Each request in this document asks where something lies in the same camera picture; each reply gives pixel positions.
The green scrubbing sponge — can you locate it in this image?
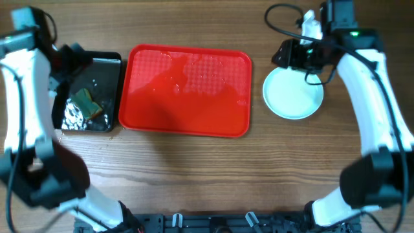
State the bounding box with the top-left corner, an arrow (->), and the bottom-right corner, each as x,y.
71,88 -> 103,120

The pale blue plate back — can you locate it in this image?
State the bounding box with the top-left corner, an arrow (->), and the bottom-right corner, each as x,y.
262,67 -> 324,120

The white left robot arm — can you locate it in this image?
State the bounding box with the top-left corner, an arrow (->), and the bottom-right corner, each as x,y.
1,27 -> 144,232

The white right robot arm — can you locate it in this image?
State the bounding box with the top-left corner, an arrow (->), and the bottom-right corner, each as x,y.
272,1 -> 413,230

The black water tray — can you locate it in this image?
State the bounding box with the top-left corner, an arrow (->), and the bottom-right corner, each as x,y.
52,51 -> 122,132

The red serving tray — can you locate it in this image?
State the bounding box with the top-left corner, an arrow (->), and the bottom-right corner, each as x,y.
118,44 -> 253,138

